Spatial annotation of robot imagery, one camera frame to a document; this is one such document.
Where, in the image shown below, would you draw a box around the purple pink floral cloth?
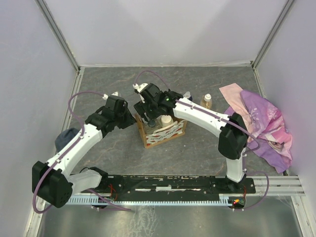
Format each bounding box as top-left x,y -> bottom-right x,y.
220,83 -> 292,173

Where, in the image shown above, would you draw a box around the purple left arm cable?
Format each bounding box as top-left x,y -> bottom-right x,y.
33,90 -> 133,214

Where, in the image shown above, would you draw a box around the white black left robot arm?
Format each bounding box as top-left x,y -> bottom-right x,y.
32,95 -> 136,208

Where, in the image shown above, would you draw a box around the clear bottle grey cap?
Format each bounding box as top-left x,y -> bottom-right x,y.
145,120 -> 160,134

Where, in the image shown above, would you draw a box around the cream lidded white jar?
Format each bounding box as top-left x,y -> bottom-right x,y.
160,115 -> 173,128

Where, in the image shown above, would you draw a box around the amber liquid clear bottle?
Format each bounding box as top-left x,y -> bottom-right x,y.
200,94 -> 212,110

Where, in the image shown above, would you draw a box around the blue-grey towel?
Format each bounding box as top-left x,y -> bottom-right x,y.
54,128 -> 79,152

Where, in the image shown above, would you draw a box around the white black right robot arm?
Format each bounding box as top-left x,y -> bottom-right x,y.
133,83 -> 248,193

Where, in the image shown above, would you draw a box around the light blue cable duct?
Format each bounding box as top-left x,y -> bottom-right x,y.
66,195 -> 234,207

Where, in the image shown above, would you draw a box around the dark blue capped bottle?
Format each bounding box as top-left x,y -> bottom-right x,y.
183,91 -> 193,101

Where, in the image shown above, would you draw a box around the aluminium frame rails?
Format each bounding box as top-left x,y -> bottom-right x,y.
36,0 -> 316,237

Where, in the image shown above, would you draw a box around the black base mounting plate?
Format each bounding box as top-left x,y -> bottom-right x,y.
80,174 -> 256,201

